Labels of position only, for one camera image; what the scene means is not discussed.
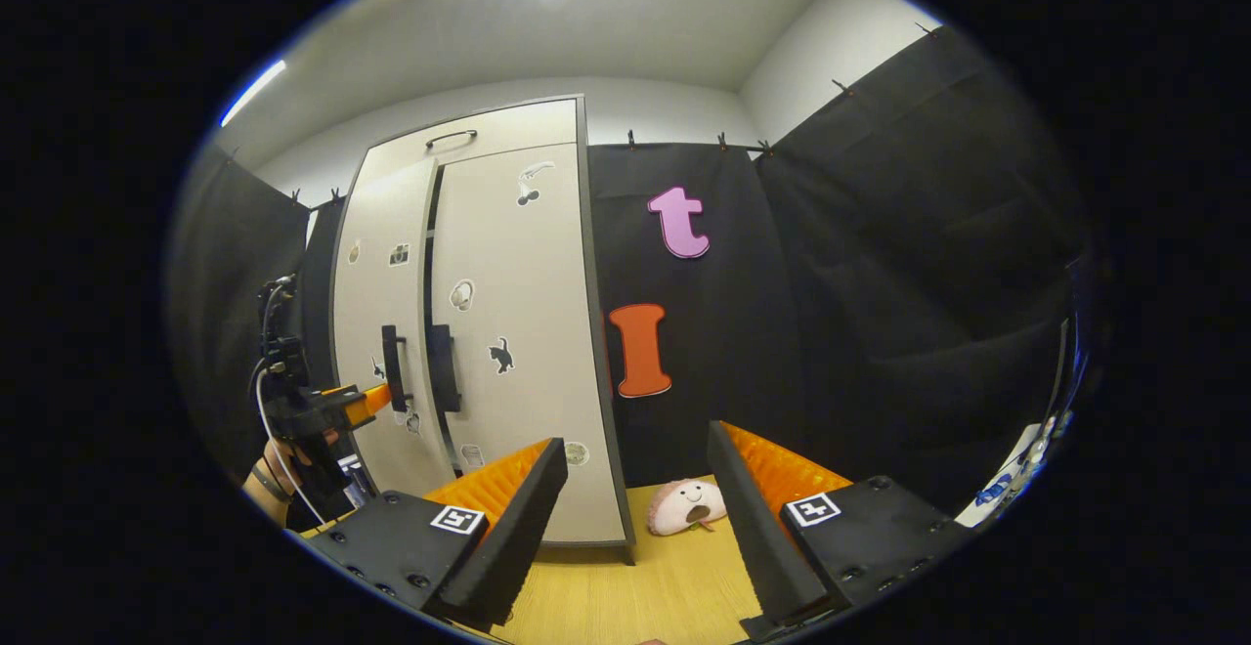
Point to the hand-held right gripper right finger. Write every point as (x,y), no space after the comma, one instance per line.
(762,547)

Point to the white blue printed object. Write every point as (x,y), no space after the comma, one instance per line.
(1007,489)

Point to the pink plush toy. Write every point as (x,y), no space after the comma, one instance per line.
(679,506)

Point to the small ceiling light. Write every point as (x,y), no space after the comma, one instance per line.
(256,90)

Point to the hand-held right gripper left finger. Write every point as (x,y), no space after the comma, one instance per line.
(518,557)

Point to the white cabinet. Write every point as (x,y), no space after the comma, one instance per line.
(528,122)

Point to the cabinet door with cat sticker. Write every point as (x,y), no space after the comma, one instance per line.
(538,274)

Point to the black wrist band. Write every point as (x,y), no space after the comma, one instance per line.
(269,481)

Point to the black backdrop cloth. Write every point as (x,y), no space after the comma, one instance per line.
(880,283)

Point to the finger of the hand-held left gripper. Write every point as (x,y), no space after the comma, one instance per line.
(366,403)

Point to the cabinet door with camera sticker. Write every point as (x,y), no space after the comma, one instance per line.
(376,283)

